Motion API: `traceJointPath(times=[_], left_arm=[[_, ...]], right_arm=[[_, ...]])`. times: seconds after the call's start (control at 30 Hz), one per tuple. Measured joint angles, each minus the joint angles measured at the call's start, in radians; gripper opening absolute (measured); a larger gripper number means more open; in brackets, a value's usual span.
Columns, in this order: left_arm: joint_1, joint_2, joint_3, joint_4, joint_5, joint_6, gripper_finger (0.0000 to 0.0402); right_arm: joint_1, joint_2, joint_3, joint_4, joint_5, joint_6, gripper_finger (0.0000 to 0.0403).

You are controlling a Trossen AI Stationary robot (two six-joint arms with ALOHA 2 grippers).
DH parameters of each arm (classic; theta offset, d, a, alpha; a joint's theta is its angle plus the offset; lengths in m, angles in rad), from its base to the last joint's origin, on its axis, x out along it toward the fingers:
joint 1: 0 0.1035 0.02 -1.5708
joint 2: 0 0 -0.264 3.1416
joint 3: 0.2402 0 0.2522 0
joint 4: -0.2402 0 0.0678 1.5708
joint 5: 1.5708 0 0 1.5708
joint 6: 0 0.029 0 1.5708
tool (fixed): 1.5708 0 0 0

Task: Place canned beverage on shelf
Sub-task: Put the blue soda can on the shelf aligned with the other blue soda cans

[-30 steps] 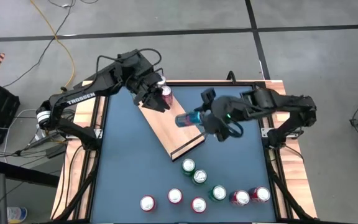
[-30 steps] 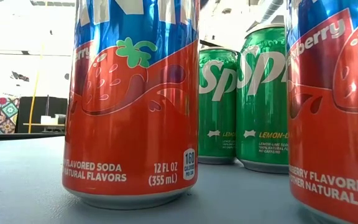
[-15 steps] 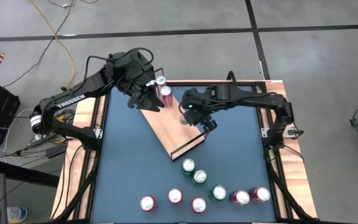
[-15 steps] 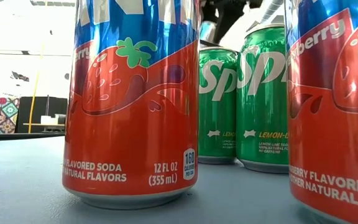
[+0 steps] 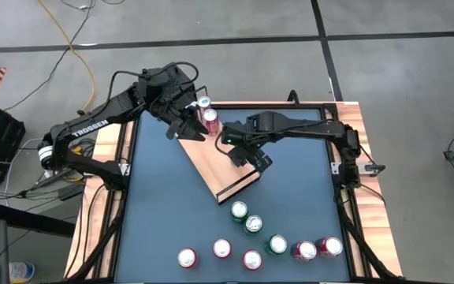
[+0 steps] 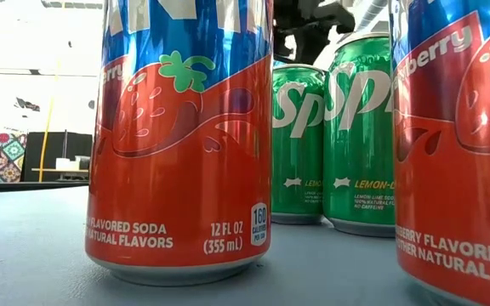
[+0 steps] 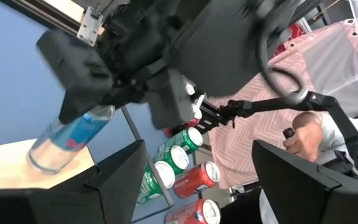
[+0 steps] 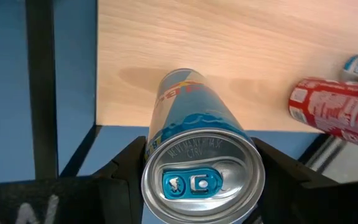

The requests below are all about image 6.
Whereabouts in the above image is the yellow cable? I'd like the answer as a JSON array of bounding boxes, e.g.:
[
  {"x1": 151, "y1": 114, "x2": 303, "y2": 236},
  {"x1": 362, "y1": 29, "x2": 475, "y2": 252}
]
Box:
[{"x1": 37, "y1": 59, "x2": 59, "y2": 183}]

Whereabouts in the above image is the red Fanta strawberry can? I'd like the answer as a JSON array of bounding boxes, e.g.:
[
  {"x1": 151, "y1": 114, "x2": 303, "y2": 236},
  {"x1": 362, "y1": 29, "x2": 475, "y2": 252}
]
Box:
[
  {"x1": 389, "y1": 0, "x2": 490, "y2": 306},
  {"x1": 84, "y1": 0, "x2": 275, "y2": 287}
]

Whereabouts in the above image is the white box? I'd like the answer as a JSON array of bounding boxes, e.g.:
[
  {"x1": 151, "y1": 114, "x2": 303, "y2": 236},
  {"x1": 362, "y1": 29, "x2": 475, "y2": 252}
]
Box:
[{"x1": 55, "y1": 157, "x2": 80, "y2": 171}]

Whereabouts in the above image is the green Sprite can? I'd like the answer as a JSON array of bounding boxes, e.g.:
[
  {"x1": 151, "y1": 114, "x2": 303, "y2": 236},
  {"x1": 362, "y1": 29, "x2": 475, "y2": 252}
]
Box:
[
  {"x1": 271, "y1": 63, "x2": 327, "y2": 225},
  {"x1": 322, "y1": 32, "x2": 397, "y2": 238}
]

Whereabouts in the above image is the black partition panel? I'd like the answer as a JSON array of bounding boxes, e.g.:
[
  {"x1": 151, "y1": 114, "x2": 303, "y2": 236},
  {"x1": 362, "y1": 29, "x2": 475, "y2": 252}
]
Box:
[{"x1": 20, "y1": 131, "x2": 94, "y2": 183}]

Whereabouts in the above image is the grey ventilation duct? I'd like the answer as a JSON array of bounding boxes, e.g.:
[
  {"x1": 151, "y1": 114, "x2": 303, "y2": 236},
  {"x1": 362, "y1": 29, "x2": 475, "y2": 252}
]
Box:
[{"x1": 353, "y1": 0, "x2": 390, "y2": 34}]

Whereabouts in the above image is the desk with wooden top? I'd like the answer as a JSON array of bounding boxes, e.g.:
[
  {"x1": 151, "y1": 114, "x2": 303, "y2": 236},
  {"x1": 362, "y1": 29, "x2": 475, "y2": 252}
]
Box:
[{"x1": 31, "y1": 167, "x2": 89, "y2": 183}]

